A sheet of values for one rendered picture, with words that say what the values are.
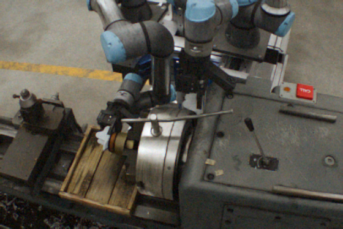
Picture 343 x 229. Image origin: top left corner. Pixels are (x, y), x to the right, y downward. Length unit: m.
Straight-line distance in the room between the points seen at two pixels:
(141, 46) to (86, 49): 2.26
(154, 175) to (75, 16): 2.92
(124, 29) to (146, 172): 0.47
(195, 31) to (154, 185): 0.53
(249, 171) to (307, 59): 2.40
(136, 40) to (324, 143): 0.69
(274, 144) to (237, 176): 0.16
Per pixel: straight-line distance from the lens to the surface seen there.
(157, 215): 1.56
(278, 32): 1.55
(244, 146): 1.25
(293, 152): 1.26
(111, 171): 1.66
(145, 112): 1.40
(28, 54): 3.77
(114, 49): 1.35
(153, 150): 1.29
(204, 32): 1.06
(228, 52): 1.67
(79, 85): 3.29
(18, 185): 1.69
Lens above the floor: 2.26
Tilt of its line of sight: 50 degrees down
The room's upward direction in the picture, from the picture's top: 4 degrees counter-clockwise
